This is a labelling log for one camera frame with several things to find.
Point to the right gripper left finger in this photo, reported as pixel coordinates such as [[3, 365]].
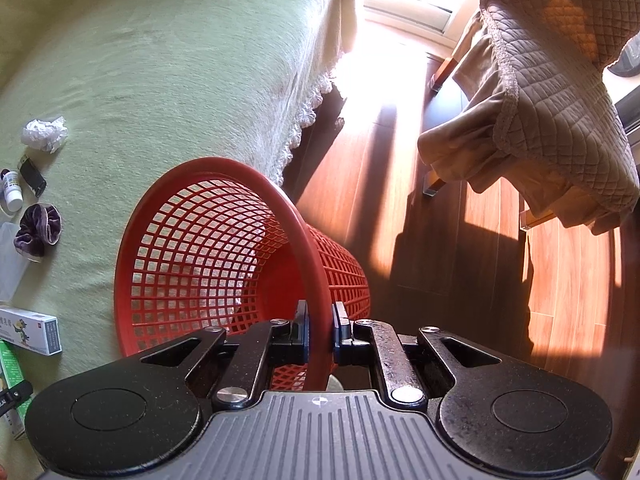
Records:
[[246, 362]]

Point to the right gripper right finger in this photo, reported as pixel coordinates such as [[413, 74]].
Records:
[[376, 346]]

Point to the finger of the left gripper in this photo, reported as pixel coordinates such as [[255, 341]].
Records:
[[13, 398]]

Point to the white green medicine box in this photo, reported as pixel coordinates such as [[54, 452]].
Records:
[[30, 330]]

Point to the red plastic mesh basket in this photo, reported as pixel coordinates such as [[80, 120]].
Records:
[[214, 243]]

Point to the dark purple scrunchie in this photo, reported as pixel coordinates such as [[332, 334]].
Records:
[[39, 229]]

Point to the white pill bottle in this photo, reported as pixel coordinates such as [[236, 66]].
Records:
[[12, 190]]

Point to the black lighter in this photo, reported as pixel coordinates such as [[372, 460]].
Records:
[[32, 176]]

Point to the white tissue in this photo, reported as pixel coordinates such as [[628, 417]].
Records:
[[43, 136]]

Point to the clear plastic case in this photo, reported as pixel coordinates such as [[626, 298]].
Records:
[[12, 264]]

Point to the beige quilted covered chair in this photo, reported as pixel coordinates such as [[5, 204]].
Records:
[[538, 112]]

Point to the green covered sofa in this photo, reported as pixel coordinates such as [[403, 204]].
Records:
[[143, 86]]

